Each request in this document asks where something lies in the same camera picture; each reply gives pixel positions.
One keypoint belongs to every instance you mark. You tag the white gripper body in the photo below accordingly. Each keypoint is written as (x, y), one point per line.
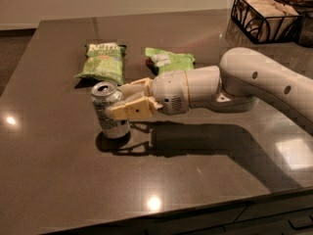
(168, 92)

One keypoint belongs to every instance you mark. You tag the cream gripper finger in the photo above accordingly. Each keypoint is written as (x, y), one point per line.
(141, 86)
(135, 107)

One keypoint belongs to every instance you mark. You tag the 7up soda can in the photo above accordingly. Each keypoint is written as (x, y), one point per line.
(103, 95)

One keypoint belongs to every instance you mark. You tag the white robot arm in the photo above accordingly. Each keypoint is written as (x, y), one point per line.
(243, 77)

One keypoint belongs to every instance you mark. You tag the green snack bag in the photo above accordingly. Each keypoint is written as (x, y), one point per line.
(168, 61)

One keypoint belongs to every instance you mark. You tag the green Kettle chips bag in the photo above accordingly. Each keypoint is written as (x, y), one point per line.
(104, 62)

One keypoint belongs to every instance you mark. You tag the white napkins stack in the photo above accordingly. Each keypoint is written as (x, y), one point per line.
(266, 20)

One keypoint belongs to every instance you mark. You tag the cabinet drawer front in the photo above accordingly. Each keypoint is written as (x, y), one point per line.
(280, 215)

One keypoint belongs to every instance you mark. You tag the black wire napkin basket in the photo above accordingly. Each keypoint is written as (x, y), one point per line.
(285, 37)

